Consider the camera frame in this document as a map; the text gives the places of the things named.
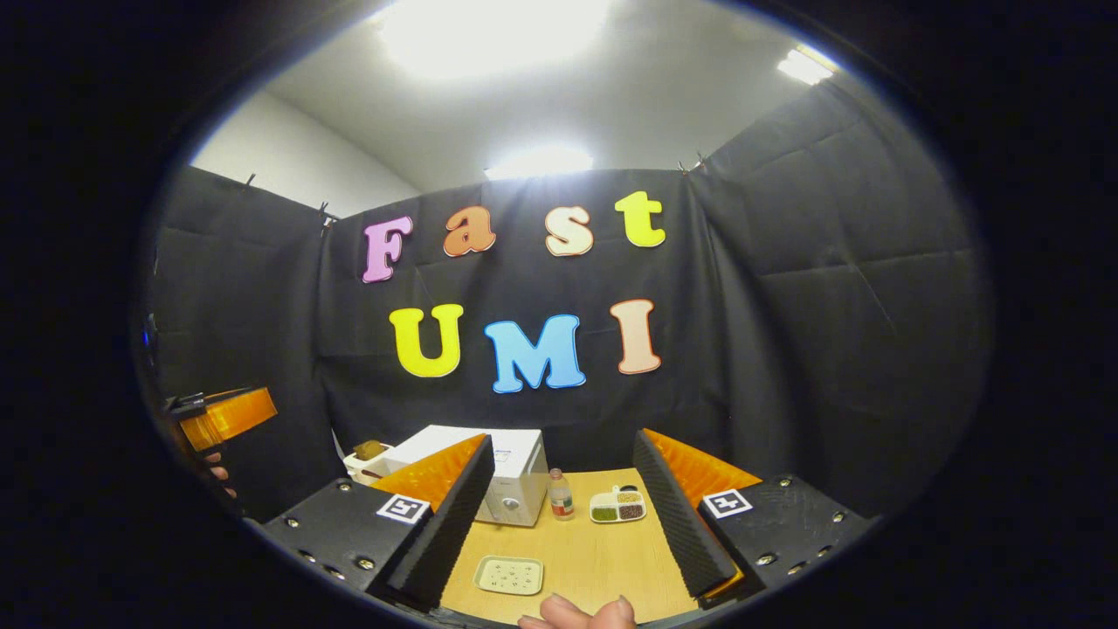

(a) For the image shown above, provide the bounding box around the pale green rectangular tray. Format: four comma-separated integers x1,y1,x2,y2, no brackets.
473,555,545,597

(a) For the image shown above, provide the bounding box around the large round ceiling light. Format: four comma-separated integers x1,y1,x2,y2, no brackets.
376,0,612,81

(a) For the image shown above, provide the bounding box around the white microwave oven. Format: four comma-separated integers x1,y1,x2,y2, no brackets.
382,425,549,528

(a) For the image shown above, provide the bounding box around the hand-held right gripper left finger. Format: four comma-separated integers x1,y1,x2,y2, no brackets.
260,432,497,611

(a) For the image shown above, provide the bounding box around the long strip ceiling light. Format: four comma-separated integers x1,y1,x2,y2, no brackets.
483,145,595,181

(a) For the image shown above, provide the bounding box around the black backdrop cloth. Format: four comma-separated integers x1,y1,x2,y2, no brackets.
131,79,992,525

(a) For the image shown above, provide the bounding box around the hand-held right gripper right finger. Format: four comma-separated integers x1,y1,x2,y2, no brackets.
631,427,876,604

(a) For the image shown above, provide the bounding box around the small rectangular ceiling light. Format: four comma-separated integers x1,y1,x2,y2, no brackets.
776,45,841,86

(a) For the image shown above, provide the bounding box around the divided dish of beans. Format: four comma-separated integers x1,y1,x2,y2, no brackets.
589,486,648,524

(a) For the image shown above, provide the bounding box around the small clear bottle red label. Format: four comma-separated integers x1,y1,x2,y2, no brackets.
548,467,576,522

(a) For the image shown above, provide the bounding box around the white toaster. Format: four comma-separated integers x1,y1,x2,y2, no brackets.
342,446,394,487

